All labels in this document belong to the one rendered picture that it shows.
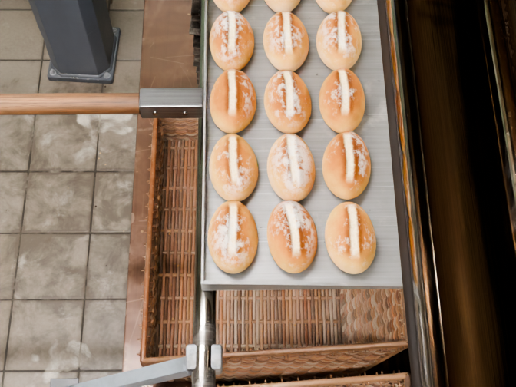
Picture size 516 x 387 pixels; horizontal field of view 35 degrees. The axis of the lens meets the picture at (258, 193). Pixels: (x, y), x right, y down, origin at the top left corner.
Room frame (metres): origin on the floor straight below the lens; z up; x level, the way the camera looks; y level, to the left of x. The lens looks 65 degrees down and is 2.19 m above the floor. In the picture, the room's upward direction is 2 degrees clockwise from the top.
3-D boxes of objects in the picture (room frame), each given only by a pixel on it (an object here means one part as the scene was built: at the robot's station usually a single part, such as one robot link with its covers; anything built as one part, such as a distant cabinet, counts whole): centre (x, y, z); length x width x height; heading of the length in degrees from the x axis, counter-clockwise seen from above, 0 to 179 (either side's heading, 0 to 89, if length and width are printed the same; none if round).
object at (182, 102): (0.60, 0.13, 1.19); 0.09 x 0.04 x 0.03; 93
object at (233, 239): (0.40, 0.03, 1.21); 0.10 x 0.07 x 0.05; 4
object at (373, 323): (0.62, -0.02, 0.72); 0.56 x 0.49 x 0.28; 3
